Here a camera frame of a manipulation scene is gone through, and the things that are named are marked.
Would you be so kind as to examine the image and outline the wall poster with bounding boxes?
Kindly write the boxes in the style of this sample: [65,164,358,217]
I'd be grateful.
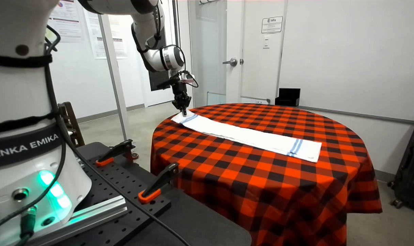
[47,0,83,43]
[84,8,128,59]

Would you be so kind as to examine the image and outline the black box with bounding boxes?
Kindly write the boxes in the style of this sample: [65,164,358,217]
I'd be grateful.
[274,87,301,107]

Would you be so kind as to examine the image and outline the white door sign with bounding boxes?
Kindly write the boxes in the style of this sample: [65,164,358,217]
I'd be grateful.
[261,16,284,34]

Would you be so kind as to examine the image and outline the black orange clamp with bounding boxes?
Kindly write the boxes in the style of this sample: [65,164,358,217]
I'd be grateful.
[137,162,180,205]
[95,139,139,167]

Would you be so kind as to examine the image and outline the red black plaid tablecloth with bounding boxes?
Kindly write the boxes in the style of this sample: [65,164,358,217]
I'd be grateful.
[150,103,383,246]

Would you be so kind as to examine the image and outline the white towel with blue stripes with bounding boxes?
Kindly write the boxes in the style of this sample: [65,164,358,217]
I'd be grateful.
[171,110,322,163]

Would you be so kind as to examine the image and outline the black suitcase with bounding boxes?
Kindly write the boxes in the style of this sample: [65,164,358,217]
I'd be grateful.
[387,114,414,213]

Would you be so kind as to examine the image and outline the grey wall rail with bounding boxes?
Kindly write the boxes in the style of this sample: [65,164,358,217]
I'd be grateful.
[297,105,414,124]

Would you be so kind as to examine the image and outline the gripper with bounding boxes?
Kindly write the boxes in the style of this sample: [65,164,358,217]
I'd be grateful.
[171,81,192,117]

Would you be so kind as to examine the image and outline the grey metal post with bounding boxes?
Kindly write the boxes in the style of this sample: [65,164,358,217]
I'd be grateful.
[97,14,131,141]

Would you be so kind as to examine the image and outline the white door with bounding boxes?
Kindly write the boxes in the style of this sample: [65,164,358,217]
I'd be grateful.
[226,0,288,105]

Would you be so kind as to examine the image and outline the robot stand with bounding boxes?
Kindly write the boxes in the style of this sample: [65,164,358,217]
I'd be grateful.
[29,141,252,246]

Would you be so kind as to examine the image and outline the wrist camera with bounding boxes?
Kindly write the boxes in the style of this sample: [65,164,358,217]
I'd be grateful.
[156,77,180,91]

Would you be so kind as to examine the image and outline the wooden chair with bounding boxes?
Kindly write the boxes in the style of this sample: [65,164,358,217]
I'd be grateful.
[58,101,86,148]

